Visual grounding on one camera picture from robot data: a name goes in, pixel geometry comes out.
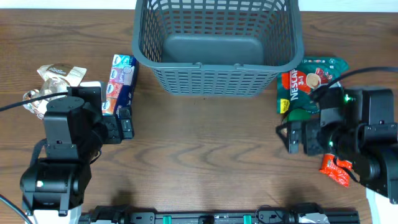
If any small green packet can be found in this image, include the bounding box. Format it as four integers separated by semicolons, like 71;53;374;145
282;108;312;124

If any green Nescafe coffee bag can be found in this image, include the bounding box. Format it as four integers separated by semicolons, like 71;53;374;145
276;57;349;114

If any orange spaghetti pasta packet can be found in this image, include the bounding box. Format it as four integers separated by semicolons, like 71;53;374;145
319;154;352;187

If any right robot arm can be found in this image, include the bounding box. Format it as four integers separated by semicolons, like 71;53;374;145
276;86;397;223

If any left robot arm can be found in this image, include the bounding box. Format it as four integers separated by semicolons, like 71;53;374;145
20;87;134;223

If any Kleenex tissue multipack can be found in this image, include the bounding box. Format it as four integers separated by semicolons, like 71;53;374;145
102;54;139;116

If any small white-green sachet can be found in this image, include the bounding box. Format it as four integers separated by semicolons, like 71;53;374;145
79;81;105;92

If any Pantree cookie pouch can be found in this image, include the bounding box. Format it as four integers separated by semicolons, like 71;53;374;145
23;63;87;119

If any grey plastic mesh basket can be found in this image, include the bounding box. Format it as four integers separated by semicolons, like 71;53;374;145
132;0;304;96

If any black aluminium rail base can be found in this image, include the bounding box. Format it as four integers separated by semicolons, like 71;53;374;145
78;203;361;224

